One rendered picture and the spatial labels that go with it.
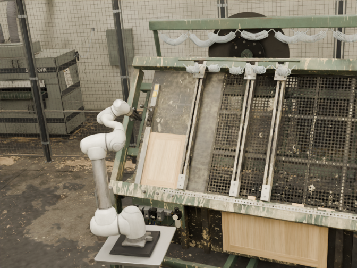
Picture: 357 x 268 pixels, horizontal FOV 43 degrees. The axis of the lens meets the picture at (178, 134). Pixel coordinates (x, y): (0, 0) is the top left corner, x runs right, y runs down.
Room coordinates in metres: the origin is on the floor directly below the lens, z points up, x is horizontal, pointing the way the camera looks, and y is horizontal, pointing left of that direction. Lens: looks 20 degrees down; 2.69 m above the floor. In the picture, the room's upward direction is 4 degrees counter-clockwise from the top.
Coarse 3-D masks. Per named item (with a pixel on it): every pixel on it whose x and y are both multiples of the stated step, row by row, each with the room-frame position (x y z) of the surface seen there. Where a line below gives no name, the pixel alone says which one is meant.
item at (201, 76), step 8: (200, 64) 4.05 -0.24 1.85; (200, 72) 4.01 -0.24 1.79; (200, 80) 4.00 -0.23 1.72; (200, 88) 3.96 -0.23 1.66; (200, 96) 3.94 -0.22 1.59; (192, 104) 3.90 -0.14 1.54; (200, 104) 3.93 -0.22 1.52; (192, 112) 3.85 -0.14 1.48; (192, 120) 3.81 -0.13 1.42; (192, 128) 3.76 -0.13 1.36; (192, 136) 3.72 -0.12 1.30; (192, 144) 3.71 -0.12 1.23; (184, 152) 3.66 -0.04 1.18; (192, 152) 3.70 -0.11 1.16; (184, 160) 3.63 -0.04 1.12; (184, 168) 3.58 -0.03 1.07; (184, 176) 3.54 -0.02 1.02; (184, 184) 3.51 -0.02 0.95
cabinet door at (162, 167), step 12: (156, 132) 3.93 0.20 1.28; (156, 144) 3.87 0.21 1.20; (168, 144) 3.82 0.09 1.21; (180, 144) 3.78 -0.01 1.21; (156, 156) 3.80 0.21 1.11; (168, 156) 3.75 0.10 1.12; (180, 156) 3.71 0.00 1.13; (144, 168) 3.77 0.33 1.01; (156, 168) 3.73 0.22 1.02; (168, 168) 3.69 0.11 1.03; (144, 180) 3.71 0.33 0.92; (156, 180) 3.66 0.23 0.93; (168, 180) 3.62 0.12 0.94
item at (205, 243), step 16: (224, 192) 3.54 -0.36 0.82; (256, 192) 3.86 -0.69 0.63; (320, 192) 3.63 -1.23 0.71; (192, 208) 3.68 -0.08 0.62; (336, 208) 3.15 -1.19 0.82; (160, 224) 3.83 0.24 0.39; (192, 224) 3.68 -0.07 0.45; (208, 224) 3.57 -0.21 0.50; (176, 240) 3.76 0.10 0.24; (192, 240) 3.69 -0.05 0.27; (208, 240) 3.56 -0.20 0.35; (336, 240) 3.08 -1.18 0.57; (352, 240) 3.09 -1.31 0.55; (256, 256) 3.43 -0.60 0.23; (336, 256) 3.08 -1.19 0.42
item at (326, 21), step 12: (156, 24) 4.69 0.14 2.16; (168, 24) 4.63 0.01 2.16; (180, 24) 4.58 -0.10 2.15; (192, 24) 4.52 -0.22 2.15; (204, 24) 4.47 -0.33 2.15; (216, 24) 4.42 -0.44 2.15; (228, 24) 4.36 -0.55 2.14; (240, 24) 4.31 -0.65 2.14; (252, 24) 4.26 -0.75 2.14; (264, 24) 4.22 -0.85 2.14; (276, 24) 4.17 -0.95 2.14; (288, 24) 4.12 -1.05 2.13; (300, 24) 4.08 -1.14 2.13; (312, 24) 4.03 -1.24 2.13; (324, 24) 3.99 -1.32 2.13; (336, 24) 3.95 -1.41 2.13; (348, 24) 3.91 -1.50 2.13; (156, 36) 4.74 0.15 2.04; (156, 48) 4.77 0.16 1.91
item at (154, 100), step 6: (156, 84) 4.20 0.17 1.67; (156, 90) 4.16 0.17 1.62; (156, 96) 4.12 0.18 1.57; (156, 102) 4.10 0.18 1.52; (156, 108) 4.09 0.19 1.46; (150, 132) 3.95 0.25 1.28; (144, 138) 3.92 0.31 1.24; (144, 144) 3.89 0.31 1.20; (144, 150) 3.85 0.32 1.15; (144, 156) 3.82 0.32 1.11; (144, 162) 3.80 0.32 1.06; (138, 168) 3.77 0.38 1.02; (138, 174) 3.74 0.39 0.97; (138, 180) 3.71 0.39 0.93
